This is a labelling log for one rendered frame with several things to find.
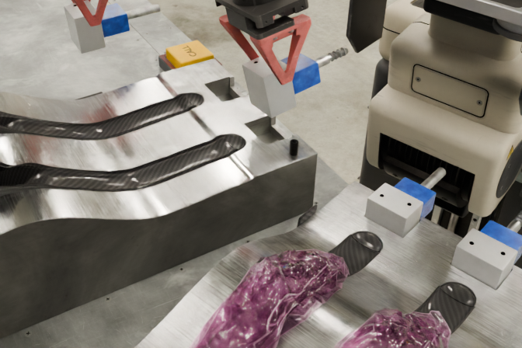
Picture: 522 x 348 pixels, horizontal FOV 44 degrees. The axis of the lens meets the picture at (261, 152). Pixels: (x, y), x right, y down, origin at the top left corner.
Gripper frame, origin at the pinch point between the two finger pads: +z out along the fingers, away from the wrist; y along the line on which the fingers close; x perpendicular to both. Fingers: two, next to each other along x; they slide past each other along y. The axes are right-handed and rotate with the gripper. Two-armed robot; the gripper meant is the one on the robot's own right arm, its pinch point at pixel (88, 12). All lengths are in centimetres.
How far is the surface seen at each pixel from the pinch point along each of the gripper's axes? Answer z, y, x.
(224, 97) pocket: 9.0, 16.3, 12.7
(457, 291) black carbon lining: 10, 58, 17
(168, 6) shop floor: 97, -189, 86
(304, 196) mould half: 12.3, 36.0, 13.2
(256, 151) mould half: 6.2, 32.4, 8.7
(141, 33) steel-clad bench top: 15.4, -18.9, 13.6
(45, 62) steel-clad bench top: 15.1, -16.6, -4.6
